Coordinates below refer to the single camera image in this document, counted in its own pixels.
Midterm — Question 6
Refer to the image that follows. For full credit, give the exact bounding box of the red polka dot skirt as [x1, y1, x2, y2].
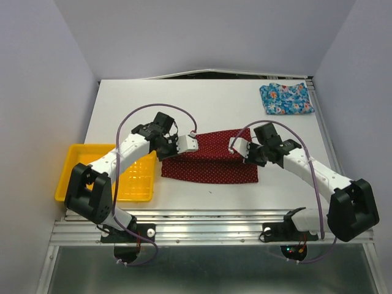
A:
[161, 129, 258, 184]

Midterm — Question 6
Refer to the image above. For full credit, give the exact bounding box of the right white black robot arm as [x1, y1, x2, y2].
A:
[232, 123, 380, 242]

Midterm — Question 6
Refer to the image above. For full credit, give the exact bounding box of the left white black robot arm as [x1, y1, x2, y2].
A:
[64, 112, 178, 241]

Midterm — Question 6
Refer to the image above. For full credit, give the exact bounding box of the yellow plastic tray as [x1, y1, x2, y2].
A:
[55, 144, 157, 203]

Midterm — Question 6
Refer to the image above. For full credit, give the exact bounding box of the blue floral folded skirt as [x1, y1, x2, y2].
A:
[259, 83, 315, 115]

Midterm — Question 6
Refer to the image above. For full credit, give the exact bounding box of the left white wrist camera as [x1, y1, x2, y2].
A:
[176, 132, 198, 154]

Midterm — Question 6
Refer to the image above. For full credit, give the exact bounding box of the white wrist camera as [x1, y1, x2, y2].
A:
[228, 137, 251, 159]
[176, 132, 198, 154]

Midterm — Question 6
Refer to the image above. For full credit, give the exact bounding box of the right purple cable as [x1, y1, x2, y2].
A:
[229, 120, 339, 265]

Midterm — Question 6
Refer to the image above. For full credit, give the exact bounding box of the purple cable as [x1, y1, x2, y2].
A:
[229, 120, 339, 265]
[111, 103, 199, 267]

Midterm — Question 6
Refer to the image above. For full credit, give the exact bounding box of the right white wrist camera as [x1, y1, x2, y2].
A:
[228, 137, 251, 159]

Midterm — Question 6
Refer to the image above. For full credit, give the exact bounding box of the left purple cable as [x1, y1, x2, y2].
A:
[111, 103, 199, 267]

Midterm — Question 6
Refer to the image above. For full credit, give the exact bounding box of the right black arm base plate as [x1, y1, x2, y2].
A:
[258, 222, 319, 243]

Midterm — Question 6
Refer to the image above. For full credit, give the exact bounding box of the aluminium frame rail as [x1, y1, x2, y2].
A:
[48, 209, 376, 246]

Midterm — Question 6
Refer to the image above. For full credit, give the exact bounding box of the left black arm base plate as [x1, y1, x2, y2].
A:
[100, 223, 156, 244]

